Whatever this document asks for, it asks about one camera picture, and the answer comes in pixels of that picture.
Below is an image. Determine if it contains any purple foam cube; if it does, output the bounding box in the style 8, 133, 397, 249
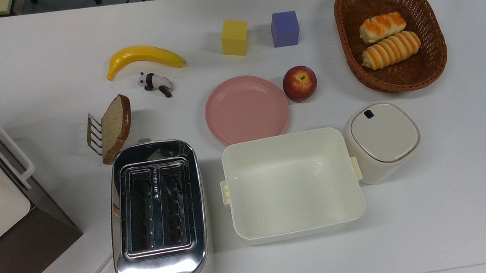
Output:
269, 11, 302, 48

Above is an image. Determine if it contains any pink plate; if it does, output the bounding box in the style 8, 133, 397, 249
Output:
202, 72, 293, 148

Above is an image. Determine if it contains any striped spiral bread roll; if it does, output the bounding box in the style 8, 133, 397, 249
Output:
359, 30, 423, 72

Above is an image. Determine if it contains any yellow banana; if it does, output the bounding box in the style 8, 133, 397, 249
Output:
105, 42, 187, 82

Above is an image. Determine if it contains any brown oven with white handle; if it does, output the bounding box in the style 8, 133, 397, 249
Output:
0, 96, 86, 273

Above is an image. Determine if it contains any brown wicker basket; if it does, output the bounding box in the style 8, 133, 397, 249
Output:
333, 0, 451, 98

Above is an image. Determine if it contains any brown bread slice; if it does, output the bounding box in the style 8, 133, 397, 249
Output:
97, 93, 136, 165

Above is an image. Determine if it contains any metal wire toast rack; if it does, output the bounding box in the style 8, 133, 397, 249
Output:
85, 112, 106, 157

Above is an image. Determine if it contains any red apple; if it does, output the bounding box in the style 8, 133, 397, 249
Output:
281, 64, 319, 104

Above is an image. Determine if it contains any small cream lidded bin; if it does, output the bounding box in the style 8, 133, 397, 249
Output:
341, 97, 425, 187

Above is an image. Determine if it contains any orange topped bread roll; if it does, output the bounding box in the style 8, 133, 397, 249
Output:
358, 11, 408, 46

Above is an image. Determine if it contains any silver and cream toaster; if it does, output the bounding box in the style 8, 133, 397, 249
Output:
103, 134, 215, 273

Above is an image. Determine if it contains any yellow foam cube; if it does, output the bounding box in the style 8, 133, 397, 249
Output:
220, 18, 251, 58

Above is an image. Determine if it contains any cream rectangular plastic container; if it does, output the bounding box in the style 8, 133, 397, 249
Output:
216, 124, 369, 248

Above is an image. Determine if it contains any small panda figure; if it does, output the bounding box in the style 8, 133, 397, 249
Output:
137, 70, 174, 101

